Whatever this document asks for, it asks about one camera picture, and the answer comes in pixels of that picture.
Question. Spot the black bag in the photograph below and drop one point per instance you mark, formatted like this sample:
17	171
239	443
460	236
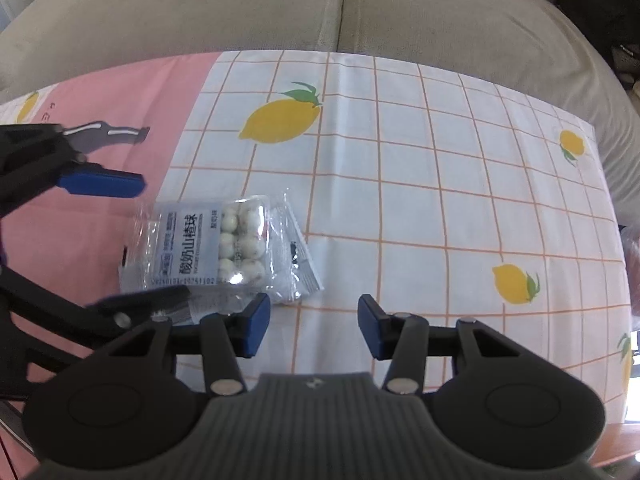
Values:
605	15

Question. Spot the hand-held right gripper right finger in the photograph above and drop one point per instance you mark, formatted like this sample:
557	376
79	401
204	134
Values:
372	330

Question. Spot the beige sofa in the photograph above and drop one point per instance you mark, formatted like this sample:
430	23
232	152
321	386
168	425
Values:
425	10

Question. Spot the pink and white printed tablecloth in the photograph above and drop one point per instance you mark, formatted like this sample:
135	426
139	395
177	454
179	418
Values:
400	210

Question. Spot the clear packet of white balls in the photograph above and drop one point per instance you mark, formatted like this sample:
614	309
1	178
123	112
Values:
240	240

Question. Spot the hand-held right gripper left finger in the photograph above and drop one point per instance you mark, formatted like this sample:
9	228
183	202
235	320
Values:
255	325

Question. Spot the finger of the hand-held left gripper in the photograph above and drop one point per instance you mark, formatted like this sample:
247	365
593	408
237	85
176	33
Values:
145	300
100	183

